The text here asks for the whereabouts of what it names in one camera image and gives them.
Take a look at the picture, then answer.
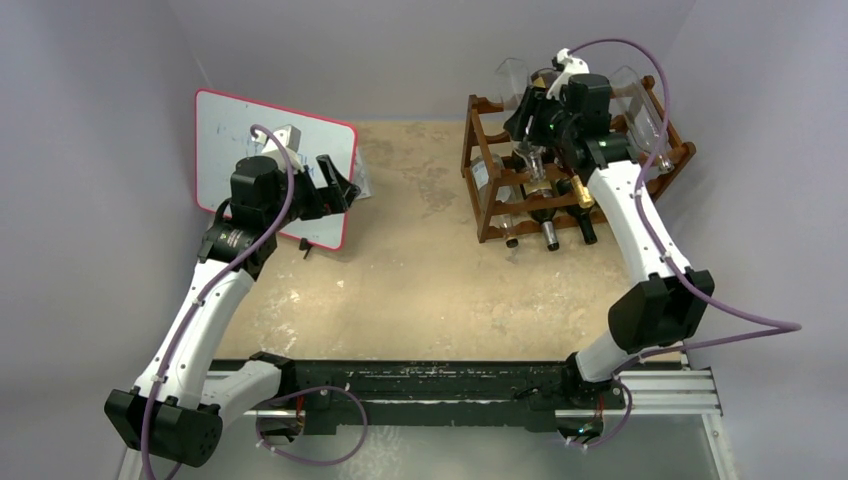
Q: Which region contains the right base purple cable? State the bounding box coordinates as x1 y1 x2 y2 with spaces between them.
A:
564 377 635 453

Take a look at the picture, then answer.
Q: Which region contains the dark gold-capped wine bottle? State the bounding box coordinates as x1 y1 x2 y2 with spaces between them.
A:
530 67 595 207

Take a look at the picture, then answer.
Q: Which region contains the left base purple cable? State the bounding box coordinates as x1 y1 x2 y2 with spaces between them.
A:
255 386 370 468

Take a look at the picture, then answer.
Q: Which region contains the brown wooden wine rack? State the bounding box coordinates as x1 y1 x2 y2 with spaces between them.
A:
461 75 697 248

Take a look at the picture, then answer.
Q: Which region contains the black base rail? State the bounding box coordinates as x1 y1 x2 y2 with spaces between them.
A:
260 358 626 437

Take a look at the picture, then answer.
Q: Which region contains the clear slim glass bottle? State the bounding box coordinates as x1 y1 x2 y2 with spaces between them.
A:
495 57 545 183

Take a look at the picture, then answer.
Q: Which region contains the dark wine bottle middle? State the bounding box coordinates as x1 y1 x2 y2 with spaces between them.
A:
513 148 562 253

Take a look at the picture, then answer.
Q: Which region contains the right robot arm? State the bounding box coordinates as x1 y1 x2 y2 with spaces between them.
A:
504 73 715 407

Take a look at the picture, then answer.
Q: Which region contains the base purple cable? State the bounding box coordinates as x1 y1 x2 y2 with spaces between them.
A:
564 377 635 453
255 386 370 468

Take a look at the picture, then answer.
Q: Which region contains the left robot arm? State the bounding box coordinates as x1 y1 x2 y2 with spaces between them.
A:
104 155 358 479

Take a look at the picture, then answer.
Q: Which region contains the clear bottle on rack top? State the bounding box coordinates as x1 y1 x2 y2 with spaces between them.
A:
609 65 664 157

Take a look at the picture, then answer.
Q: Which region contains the red framed whiteboard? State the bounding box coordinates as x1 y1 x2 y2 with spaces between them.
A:
195 89 358 261

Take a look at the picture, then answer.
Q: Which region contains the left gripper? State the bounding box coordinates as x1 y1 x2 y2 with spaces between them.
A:
265 155 358 232

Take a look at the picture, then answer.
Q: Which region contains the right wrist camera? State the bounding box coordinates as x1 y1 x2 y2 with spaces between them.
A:
552 48 590 83

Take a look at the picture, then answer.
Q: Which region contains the dark wine bottle right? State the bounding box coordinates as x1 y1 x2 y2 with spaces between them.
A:
555 179 598 245

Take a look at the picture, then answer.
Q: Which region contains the clear labelled bottle in rack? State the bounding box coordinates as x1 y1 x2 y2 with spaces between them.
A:
470 155 519 249

